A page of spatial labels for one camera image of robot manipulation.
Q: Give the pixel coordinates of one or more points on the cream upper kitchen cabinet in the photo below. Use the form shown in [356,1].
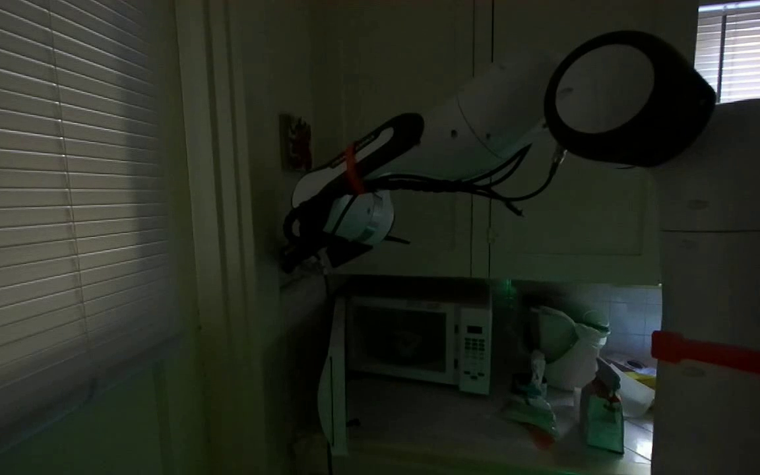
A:
[521,239]

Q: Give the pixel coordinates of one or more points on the white kettle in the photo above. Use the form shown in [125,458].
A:
[567,343]

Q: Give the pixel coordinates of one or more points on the large white window blind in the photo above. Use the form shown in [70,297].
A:
[54,202]

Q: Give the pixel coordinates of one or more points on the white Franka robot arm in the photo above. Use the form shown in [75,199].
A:
[627,95]

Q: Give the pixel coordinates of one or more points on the wall light switch plate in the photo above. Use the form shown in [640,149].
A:
[294,140]

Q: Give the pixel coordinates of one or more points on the white microwave oven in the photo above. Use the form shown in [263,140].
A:
[420,339]

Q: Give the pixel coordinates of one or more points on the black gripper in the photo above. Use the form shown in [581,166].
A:
[317,239]

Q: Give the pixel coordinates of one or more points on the small white window blind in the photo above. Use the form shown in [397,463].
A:
[752,53]

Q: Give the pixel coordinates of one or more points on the spray bottle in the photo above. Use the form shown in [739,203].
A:
[604,412]

